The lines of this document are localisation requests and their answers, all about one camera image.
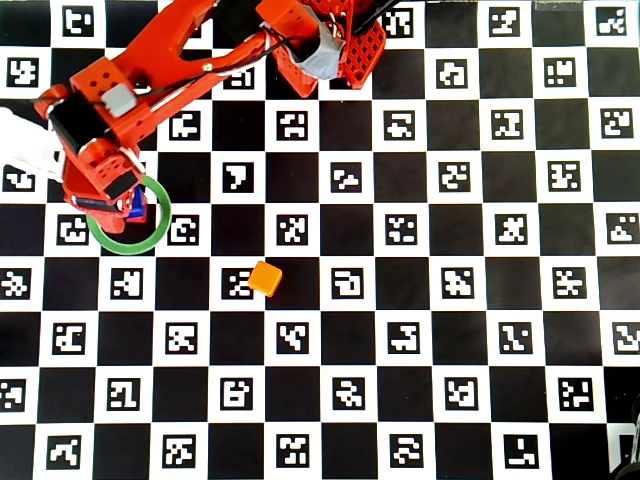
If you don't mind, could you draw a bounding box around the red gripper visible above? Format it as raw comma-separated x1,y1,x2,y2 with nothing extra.
61,138,148,235

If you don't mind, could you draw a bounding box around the blue cube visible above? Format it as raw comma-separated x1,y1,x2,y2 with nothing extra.
124,183,149,224

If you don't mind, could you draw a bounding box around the orange cube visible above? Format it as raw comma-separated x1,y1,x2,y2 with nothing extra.
247,260,284,299

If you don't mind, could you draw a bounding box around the red lattice robot base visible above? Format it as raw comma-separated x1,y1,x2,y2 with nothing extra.
269,19,389,99

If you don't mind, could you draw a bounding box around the black white marker checkerboard mat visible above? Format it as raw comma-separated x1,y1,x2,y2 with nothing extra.
0,0,640,480

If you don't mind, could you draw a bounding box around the grey tape wad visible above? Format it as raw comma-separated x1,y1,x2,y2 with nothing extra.
293,28,347,82

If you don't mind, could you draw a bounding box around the green ring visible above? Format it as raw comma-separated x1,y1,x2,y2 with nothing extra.
85,172,173,256

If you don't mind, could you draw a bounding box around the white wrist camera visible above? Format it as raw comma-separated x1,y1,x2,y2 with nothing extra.
0,106,67,182

